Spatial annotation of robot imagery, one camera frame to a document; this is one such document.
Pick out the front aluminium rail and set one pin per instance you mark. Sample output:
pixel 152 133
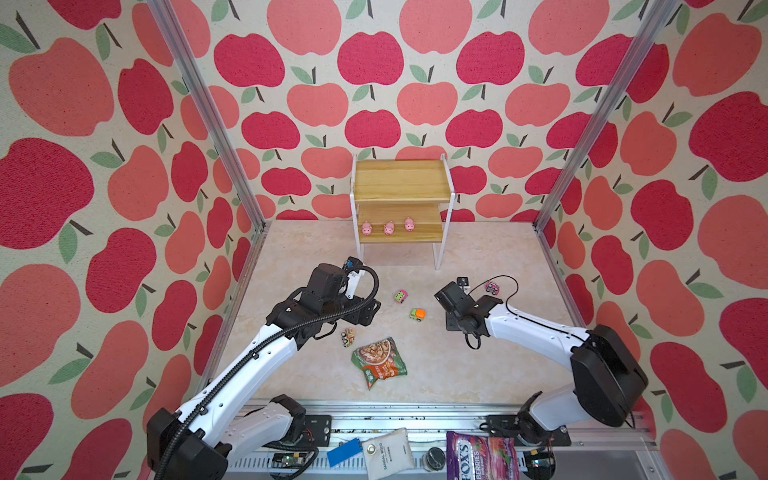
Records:
pixel 581 451

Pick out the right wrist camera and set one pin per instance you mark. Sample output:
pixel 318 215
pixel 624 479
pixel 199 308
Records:
pixel 463 283

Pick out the left aluminium frame post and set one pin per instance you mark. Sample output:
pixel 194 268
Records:
pixel 173 34

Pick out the wooden two-tier shelf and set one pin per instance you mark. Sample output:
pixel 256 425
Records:
pixel 393 190

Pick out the blue card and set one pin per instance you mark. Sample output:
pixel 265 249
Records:
pixel 346 455

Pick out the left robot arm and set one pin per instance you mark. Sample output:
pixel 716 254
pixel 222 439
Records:
pixel 206 434

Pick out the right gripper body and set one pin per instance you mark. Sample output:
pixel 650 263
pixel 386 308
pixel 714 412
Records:
pixel 450 326

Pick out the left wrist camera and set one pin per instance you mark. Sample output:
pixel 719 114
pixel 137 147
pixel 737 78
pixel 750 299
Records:
pixel 354 276

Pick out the right aluminium frame post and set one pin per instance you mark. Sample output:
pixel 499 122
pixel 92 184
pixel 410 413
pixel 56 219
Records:
pixel 654 22

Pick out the white paper packet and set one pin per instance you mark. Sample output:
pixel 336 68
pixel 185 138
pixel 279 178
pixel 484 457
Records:
pixel 388 455

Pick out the purple Fox's candy bag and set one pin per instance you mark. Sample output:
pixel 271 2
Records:
pixel 470 457

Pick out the aluminium frame post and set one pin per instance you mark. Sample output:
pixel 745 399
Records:
pixel 654 22
pixel 173 34

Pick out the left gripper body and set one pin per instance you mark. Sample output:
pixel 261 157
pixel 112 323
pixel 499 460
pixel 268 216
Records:
pixel 348 309

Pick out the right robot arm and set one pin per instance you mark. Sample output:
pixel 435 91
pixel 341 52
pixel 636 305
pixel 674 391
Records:
pixel 607 379

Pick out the green orange mixer truck toy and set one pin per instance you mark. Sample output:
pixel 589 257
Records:
pixel 417 314

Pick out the green snack bag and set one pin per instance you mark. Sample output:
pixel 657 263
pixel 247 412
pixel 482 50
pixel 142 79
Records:
pixel 380 360

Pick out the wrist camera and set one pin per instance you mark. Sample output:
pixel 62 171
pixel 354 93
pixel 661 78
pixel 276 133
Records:
pixel 354 276
pixel 463 283

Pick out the round metal can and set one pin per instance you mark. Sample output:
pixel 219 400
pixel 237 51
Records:
pixel 434 459

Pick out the pink green truck toy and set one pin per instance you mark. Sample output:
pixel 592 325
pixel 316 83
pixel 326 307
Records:
pixel 400 296

